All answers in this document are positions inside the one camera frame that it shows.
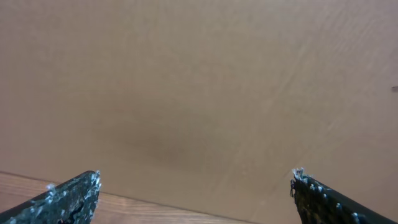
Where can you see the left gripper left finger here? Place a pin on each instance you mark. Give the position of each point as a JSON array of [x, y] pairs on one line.
[[72, 202]]

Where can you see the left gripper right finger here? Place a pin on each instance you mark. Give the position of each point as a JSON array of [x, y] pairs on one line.
[[319, 204]]

